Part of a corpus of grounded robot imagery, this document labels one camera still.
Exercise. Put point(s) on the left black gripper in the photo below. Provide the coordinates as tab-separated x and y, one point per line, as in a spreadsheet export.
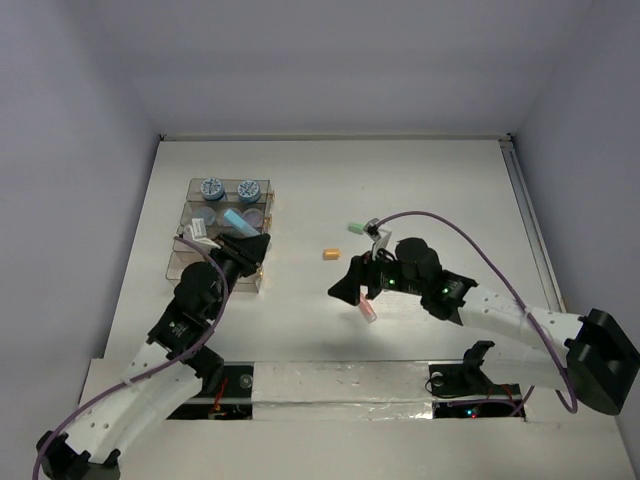
240	254

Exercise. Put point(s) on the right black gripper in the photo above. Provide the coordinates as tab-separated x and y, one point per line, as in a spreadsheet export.
361	271

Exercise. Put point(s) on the blue clear highlighter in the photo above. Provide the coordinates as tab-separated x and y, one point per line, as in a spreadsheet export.
235	220

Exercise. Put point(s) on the clear paperclip jar small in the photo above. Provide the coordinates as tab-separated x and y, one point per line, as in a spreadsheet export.
254	217

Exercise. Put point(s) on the blue lid jar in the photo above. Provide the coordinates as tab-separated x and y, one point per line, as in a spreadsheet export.
212	189
249	191

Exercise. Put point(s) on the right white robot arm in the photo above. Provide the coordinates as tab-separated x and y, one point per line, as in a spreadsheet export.
589	355

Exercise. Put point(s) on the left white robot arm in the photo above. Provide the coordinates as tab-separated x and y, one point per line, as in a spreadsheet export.
172	365

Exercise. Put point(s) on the orange highlighter pen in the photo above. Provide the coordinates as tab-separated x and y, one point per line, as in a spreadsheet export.
367	310

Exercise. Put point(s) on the small orange cap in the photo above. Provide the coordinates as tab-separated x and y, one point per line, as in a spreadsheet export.
331	254

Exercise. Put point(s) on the small green cap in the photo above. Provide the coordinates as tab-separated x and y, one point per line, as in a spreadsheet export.
356	228

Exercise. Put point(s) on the blue lid jar in bin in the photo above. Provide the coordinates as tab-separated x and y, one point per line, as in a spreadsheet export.
212	189

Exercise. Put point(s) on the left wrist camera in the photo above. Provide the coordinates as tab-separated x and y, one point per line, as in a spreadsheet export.
195	232

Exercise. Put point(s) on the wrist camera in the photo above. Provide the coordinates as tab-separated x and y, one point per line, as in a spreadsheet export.
380	238
195	232

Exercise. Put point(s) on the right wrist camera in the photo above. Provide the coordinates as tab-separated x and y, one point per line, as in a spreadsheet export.
380	238

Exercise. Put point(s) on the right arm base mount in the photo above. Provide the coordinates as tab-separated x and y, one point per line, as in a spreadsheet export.
461	390

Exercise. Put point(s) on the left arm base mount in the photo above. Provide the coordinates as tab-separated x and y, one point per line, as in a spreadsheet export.
231	400

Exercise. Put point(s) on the aluminium rail right edge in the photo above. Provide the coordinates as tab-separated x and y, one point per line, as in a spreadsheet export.
535	240

